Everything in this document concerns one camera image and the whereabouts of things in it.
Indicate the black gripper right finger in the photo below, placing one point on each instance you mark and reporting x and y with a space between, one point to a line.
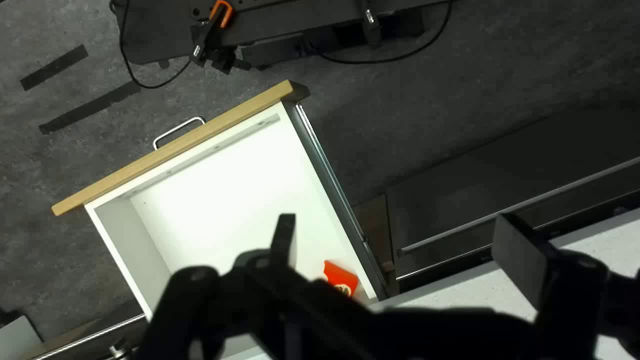
572 300

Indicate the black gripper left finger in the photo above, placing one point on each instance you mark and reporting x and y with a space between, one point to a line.
201 312

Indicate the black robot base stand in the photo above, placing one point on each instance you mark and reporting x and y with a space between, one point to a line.
287 26

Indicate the white drawer with wooden front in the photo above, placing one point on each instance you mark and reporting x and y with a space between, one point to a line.
227 192

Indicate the orange plastic toy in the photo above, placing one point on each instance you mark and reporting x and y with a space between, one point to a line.
336 274

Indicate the dark dishwasher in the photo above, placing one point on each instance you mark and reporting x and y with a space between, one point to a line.
507 172

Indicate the black floor tape strip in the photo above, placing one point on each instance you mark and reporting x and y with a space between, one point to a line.
91 106
52 67

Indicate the orange clamp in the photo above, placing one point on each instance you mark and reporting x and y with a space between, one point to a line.
220 11

